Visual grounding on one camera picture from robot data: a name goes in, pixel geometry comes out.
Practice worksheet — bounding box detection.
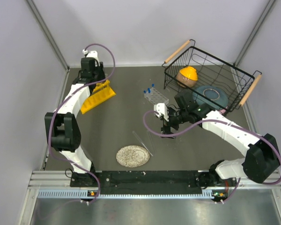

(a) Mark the blue glazed bowl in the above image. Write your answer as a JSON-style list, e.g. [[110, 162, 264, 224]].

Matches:
[[192, 85, 229, 111]]

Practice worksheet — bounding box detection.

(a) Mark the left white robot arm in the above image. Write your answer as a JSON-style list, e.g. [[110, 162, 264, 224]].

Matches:
[[44, 56, 105, 186]]

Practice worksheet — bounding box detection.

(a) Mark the speckled ceramic plate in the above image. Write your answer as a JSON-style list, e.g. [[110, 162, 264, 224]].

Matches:
[[116, 145, 150, 168]]

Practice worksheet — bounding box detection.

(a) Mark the brown and yellow bowl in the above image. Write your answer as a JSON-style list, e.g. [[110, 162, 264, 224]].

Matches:
[[176, 66, 198, 88]]

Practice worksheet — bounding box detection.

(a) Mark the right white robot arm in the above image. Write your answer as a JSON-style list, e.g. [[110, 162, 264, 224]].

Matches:
[[154, 90, 281, 186]]

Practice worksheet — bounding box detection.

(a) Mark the clear acrylic tube rack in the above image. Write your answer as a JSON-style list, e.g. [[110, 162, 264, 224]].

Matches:
[[144, 88, 169, 105]]

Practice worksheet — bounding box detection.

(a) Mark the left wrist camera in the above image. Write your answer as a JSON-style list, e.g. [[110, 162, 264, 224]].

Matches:
[[82, 49, 99, 62]]

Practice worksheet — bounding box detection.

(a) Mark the pink bowl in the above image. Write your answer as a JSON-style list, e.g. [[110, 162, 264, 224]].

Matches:
[[219, 107, 228, 115]]

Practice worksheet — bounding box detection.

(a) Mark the yellow test tube rack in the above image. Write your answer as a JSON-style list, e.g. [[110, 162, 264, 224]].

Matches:
[[81, 83, 116, 114]]

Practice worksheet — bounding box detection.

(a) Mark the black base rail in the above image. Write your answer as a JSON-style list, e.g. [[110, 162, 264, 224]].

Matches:
[[70, 170, 214, 195]]

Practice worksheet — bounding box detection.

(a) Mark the black wire basket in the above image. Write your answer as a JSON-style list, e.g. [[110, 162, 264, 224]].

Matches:
[[162, 39, 262, 113]]

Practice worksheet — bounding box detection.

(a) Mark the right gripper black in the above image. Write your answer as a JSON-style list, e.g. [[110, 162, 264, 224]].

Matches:
[[161, 107, 188, 139]]

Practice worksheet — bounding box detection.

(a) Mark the clear tube centre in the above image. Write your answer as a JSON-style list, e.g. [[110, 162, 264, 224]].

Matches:
[[147, 131, 156, 154]]

